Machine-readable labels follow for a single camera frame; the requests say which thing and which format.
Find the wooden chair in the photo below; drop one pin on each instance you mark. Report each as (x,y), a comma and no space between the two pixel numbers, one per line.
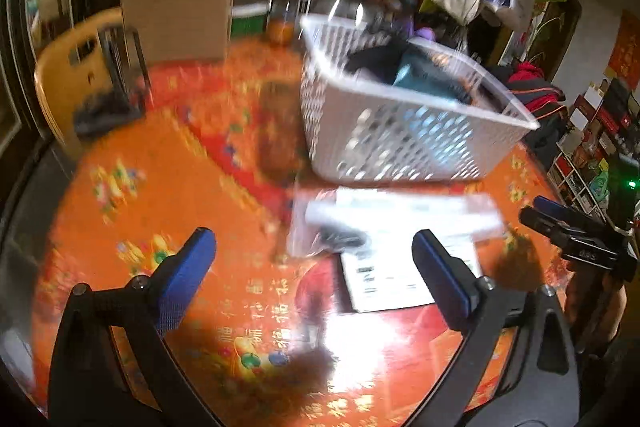
(60,77)

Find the black phone stand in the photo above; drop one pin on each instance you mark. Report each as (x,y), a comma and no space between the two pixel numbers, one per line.
(115,97)

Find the storage shelf with boxes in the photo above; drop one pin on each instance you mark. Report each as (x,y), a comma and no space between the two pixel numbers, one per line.
(595,142)

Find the white paper sheet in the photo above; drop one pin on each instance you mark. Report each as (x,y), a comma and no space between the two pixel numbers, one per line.
(400,282)

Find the red wall poster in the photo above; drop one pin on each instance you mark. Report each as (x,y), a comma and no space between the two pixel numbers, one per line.
(625,47)

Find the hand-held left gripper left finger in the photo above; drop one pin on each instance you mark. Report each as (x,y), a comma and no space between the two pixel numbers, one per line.
(185,277)

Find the white perforated plastic basket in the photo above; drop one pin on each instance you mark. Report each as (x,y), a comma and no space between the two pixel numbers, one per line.
(400,142)

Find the clear plastic bag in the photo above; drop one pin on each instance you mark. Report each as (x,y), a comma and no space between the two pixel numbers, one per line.
(350,217)

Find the black cloth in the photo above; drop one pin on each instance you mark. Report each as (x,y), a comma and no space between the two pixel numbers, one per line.
(375,59)

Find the brown cardboard box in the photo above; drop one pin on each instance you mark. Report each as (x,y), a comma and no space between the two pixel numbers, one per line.
(175,12)

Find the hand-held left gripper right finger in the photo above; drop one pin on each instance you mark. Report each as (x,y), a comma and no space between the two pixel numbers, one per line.
(440,277)

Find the person's right hand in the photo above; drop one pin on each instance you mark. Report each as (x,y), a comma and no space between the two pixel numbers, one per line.
(597,307)

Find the red and black backpack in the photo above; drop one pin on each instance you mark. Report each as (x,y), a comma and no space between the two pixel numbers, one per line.
(535,97)

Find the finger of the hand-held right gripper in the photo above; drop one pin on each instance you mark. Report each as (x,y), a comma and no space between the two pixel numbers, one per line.
(545,222)
(550,204)

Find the teal cloth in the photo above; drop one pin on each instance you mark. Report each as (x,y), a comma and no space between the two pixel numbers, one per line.
(430,77)

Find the purple cup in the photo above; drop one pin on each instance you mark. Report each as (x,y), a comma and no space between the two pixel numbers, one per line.
(424,34)

